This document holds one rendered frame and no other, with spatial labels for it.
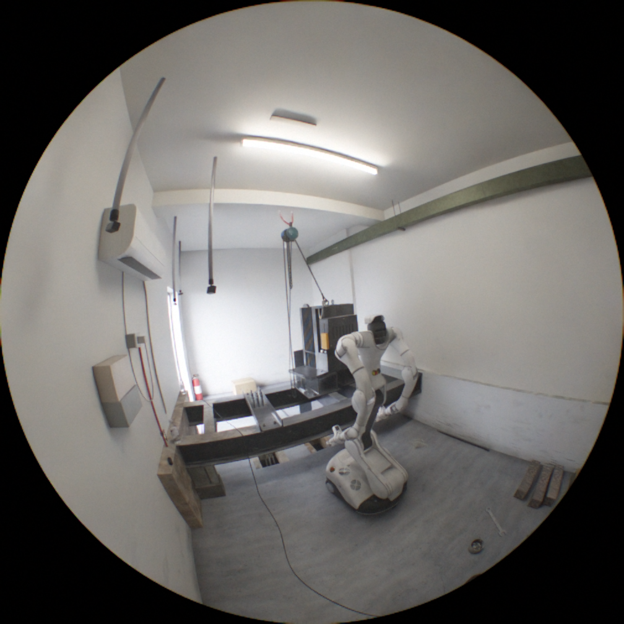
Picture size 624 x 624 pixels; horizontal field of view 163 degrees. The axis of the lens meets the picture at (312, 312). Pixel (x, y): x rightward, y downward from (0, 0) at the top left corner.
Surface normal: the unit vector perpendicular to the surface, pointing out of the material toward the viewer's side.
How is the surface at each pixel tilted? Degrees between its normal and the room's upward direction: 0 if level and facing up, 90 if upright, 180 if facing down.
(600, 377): 90
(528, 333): 90
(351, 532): 0
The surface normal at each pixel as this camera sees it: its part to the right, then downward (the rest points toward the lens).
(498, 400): -0.90, 0.09
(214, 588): -0.08, -1.00
